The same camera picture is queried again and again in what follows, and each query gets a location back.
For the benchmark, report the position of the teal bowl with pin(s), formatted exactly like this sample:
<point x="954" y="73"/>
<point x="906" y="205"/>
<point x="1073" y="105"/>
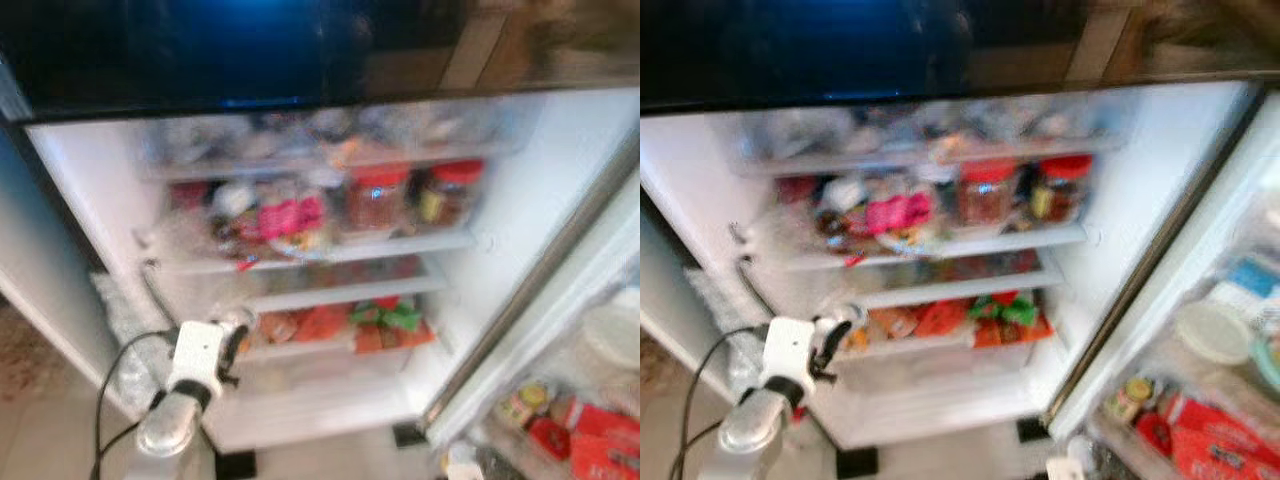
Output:
<point x="1268" y="365"/>

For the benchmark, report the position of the red lid jar dark contents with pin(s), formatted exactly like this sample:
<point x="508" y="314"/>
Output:
<point x="450" y="195"/>
<point x="1062" y="190"/>

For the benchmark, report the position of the orange food packet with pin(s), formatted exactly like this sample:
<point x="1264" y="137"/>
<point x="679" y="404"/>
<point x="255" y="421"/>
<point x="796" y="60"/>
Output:
<point x="305" y="325"/>
<point x="920" y="320"/>

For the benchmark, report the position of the plate of assorted packets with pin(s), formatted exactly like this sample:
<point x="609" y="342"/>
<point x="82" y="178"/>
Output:
<point x="235" y="225"/>
<point x="845" y="222"/>

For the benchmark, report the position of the red carton packets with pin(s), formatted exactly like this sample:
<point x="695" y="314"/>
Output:
<point x="595" y="445"/>
<point x="1210" y="440"/>

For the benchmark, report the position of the white fridge crisper drawer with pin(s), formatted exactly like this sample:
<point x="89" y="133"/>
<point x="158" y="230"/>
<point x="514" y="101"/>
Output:
<point x="940" y="395"/>
<point x="320" y="400"/>

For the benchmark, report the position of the white fridge shelf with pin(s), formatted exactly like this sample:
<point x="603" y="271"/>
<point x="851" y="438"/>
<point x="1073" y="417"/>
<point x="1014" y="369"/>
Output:
<point x="950" y="288"/>
<point x="1010" y="243"/>
<point x="340" y="292"/>
<point x="400" y="248"/>

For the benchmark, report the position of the fridge with black top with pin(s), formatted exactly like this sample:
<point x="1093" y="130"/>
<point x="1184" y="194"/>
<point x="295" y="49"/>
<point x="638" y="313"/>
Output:
<point x="300" y="50"/>
<point x="900" y="45"/>

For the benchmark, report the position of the black fridge foot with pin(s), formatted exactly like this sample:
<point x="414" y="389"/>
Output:
<point x="411" y="435"/>
<point x="1034" y="430"/>
<point x="856" y="463"/>
<point x="235" y="466"/>

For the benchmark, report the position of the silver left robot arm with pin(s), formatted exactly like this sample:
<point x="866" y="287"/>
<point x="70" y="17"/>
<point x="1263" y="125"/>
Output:
<point x="165" y="435"/>
<point x="745" y="435"/>

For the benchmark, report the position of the white round lid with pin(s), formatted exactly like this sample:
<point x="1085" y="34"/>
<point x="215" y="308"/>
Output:
<point x="1212" y="332"/>
<point x="612" y="335"/>

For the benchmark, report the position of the pink food package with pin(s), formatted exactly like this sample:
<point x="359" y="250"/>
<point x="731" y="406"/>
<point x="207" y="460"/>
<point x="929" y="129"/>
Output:
<point x="900" y="213"/>
<point x="290" y="217"/>

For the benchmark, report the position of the fridge door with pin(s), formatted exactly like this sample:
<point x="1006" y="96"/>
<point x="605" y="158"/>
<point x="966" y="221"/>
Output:
<point x="560" y="290"/>
<point x="1160" y="270"/>

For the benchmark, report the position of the green and red packet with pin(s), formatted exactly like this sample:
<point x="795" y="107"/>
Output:
<point x="392" y="325"/>
<point x="1010" y="320"/>

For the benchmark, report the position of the crinkled clear plastic bag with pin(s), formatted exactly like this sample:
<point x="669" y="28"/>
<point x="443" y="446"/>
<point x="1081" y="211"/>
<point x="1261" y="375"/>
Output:
<point x="125" y="330"/>
<point x="722" y="320"/>

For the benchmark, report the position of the red lid jar orange contents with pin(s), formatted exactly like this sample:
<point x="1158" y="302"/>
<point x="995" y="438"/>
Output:
<point x="378" y="200"/>
<point x="987" y="195"/>

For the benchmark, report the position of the clear fridge drawer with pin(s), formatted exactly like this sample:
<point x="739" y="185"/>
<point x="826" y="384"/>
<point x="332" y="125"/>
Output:
<point x="930" y="130"/>
<point x="330" y="135"/>

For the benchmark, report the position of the blue and white pack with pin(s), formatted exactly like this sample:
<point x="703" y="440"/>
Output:
<point x="1255" y="285"/>

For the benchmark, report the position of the small yellow label jar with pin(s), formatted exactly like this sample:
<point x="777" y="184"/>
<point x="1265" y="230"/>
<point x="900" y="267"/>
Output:
<point x="528" y="403"/>
<point x="1130" y="400"/>

